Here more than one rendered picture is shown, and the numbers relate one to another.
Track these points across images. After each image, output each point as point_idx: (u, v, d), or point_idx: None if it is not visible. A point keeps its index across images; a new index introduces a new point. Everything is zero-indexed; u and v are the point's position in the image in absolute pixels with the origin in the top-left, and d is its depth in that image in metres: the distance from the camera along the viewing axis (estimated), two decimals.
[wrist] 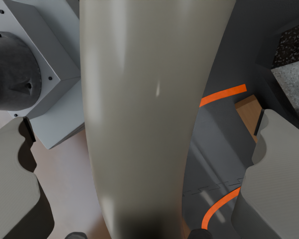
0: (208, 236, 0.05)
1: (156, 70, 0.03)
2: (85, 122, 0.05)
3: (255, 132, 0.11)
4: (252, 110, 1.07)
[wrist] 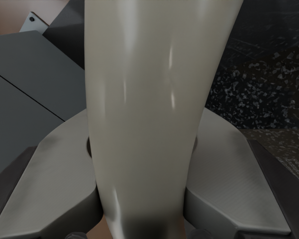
0: (208, 236, 0.05)
1: (164, 74, 0.03)
2: (89, 125, 0.05)
3: None
4: None
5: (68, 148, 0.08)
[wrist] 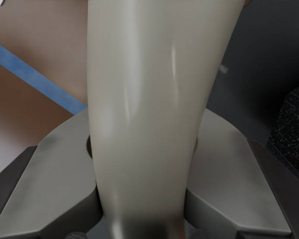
0: (208, 236, 0.05)
1: (166, 72, 0.03)
2: (90, 124, 0.05)
3: None
4: None
5: (68, 148, 0.08)
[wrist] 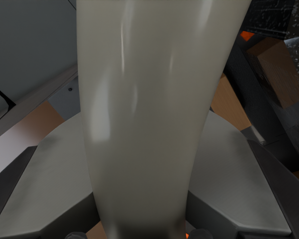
0: (208, 236, 0.05)
1: (163, 79, 0.03)
2: (83, 132, 0.04)
3: None
4: (220, 90, 0.85)
5: (68, 148, 0.08)
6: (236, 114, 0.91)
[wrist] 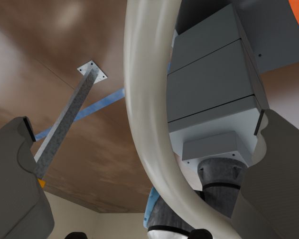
0: (208, 236, 0.05)
1: None
2: None
3: (255, 132, 0.11)
4: None
5: None
6: None
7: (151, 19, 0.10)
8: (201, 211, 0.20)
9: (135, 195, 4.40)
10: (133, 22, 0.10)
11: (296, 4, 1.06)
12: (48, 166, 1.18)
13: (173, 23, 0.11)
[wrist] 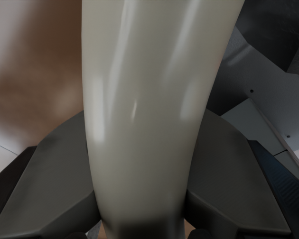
0: (208, 236, 0.05)
1: None
2: None
3: None
4: None
5: (67, 148, 0.08)
6: None
7: (159, 33, 0.03)
8: None
9: None
10: (97, 43, 0.03)
11: None
12: None
13: (225, 45, 0.04)
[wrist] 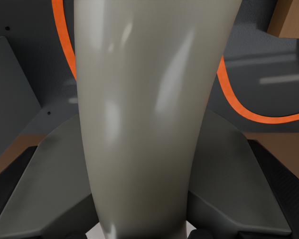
0: (208, 236, 0.05)
1: None
2: None
3: None
4: None
5: (68, 148, 0.08)
6: None
7: (160, 24, 0.03)
8: None
9: None
10: (92, 38, 0.03)
11: None
12: None
13: (227, 38, 0.03)
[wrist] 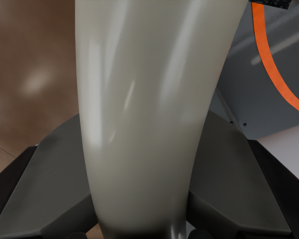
0: (208, 236, 0.05)
1: None
2: None
3: None
4: None
5: (68, 148, 0.08)
6: None
7: (160, 28, 0.02)
8: None
9: None
10: (91, 41, 0.03)
11: (275, 76, 1.00)
12: None
13: (230, 42, 0.03)
